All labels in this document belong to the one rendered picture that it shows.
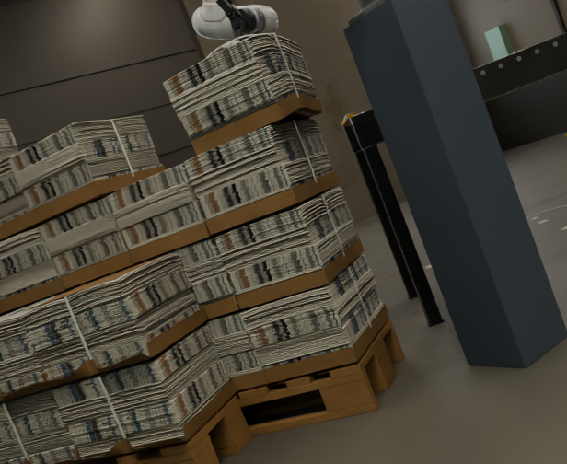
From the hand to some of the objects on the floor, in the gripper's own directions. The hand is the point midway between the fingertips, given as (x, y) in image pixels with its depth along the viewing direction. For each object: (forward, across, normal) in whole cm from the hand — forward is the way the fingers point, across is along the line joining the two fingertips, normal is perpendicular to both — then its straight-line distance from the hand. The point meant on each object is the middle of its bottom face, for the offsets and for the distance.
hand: (217, 21), depth 191 cm
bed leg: (-87, +125, +4) cm, 152 cm away
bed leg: (-40, +122, -14) cm, 129 cm away
